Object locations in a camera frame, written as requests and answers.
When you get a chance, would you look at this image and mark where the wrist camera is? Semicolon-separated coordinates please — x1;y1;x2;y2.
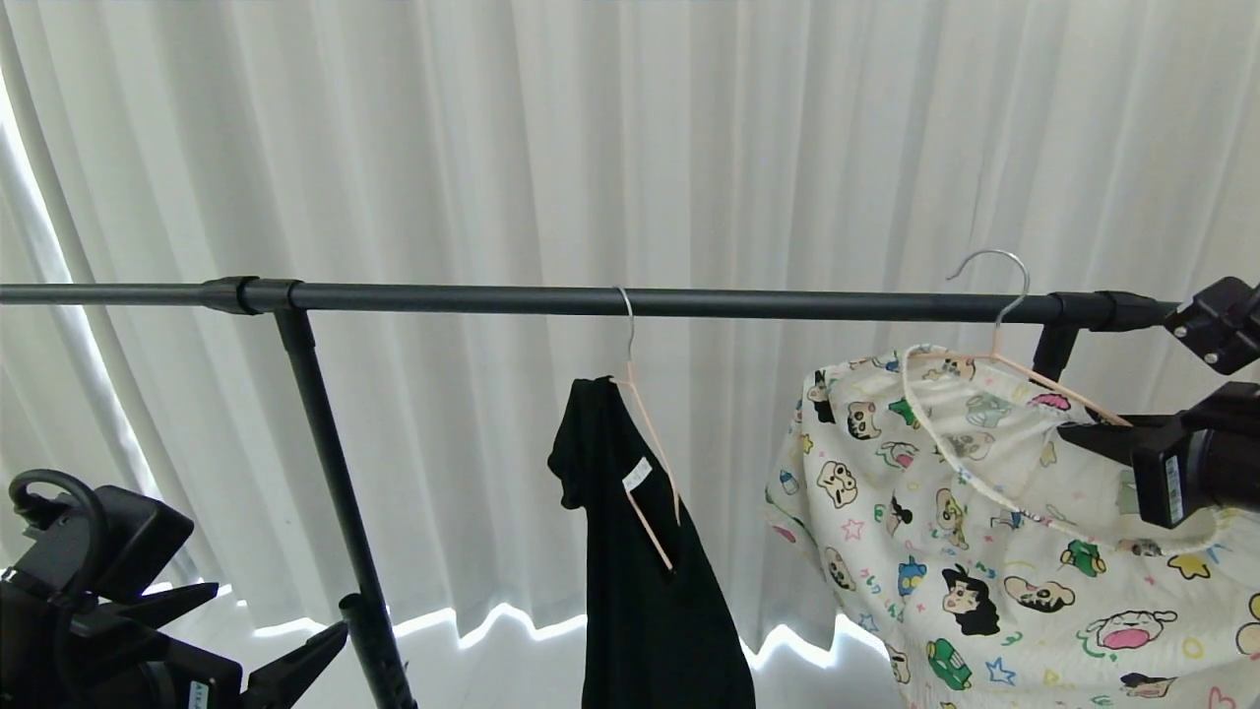
5;483;196;604
1165;278;1260;377

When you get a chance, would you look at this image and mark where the black clothes rack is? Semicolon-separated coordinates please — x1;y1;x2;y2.
0;276;1182;709

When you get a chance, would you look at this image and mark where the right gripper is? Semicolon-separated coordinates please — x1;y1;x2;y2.
1132;382;1260;531

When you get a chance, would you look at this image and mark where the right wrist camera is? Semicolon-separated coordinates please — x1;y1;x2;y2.
1165;278;1260;377

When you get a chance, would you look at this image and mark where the cream printed garment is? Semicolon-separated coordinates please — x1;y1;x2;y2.
766;345;1260;709

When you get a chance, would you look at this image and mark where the black t-shirt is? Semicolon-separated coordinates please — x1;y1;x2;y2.
547;376;757;709

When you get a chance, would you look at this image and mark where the pink clothes hanger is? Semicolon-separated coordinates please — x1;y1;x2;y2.
610;286;683;572
904;249;1133;429

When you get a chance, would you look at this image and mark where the white curtain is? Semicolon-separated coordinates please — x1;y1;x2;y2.
0;0;1260;653

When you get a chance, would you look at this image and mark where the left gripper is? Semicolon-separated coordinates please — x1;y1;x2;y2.
0;581;349;709

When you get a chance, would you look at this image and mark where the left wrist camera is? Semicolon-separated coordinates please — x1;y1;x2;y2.
5;483;196;604

